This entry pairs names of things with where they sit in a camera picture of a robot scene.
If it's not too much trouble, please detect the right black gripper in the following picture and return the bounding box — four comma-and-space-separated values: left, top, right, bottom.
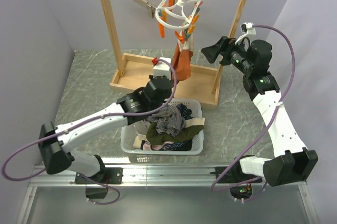
201, 36, 253, 75

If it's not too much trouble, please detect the orange white underwear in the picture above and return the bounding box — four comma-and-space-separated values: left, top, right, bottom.
172, 31, 194, 82

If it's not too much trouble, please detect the white round clip hanger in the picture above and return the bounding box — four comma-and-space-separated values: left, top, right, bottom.
155, 0, 203, 44

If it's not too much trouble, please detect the grey striped underwear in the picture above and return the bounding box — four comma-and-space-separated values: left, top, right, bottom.
146, 105, 185, 136

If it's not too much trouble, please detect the beige underwear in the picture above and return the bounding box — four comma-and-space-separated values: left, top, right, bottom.
133, 120, 151, 137

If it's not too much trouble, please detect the olive green underwear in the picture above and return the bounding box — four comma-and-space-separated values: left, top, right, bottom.
146, 117, 205, 145

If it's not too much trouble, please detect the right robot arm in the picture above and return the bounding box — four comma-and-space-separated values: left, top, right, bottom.
201, 36, 318, 187

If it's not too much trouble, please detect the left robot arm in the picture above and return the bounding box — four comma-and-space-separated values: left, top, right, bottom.
38, 76, 172, 183

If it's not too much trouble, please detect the pink underwear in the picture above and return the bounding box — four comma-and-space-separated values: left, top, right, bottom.
133, 135, 174, 151

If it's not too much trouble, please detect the wooden clothes rack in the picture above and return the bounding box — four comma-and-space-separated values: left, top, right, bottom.
101, 0, 247, 109

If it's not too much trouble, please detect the white plastic laundry basket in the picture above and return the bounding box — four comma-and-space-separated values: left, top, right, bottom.
121, 98, 205, 156

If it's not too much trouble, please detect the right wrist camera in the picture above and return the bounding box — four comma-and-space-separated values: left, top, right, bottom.
235, 22, 256, 45

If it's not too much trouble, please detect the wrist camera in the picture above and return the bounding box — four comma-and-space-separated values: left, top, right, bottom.
152, 57, 171, 79
235, 22, 256, 45

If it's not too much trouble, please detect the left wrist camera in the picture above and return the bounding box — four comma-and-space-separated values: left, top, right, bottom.
152, 57, 171, 79

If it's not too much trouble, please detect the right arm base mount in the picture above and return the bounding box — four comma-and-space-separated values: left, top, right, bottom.
210, 165, 263, 200

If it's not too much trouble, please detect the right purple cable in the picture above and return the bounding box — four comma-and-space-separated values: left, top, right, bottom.
210, 24, 295, 202

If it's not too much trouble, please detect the purple cable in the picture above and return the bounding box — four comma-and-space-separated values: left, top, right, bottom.
210, 24, 295, 202
1, 59, 177, 205

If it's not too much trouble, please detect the aluminium rail frame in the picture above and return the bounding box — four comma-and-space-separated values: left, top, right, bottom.
17, 158, 319, 223

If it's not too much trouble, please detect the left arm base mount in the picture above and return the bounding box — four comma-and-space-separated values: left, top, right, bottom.
74, 167, 123, 200

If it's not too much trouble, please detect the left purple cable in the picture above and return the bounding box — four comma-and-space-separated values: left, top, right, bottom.
1, 59, 177, 205

